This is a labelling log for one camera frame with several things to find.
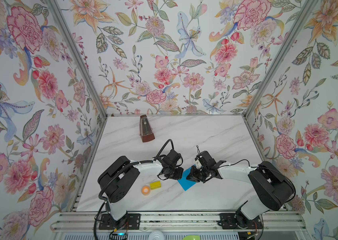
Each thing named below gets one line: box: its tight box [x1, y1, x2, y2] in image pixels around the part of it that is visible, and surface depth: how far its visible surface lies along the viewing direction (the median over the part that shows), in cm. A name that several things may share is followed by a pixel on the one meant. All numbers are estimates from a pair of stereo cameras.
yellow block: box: [150, 181, 162, 190], surface depth 87 cm
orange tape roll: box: [141, 185, 151, 196], surface depth 86 cm
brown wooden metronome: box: [139, 114, 156, 143], surface depth 103 cm
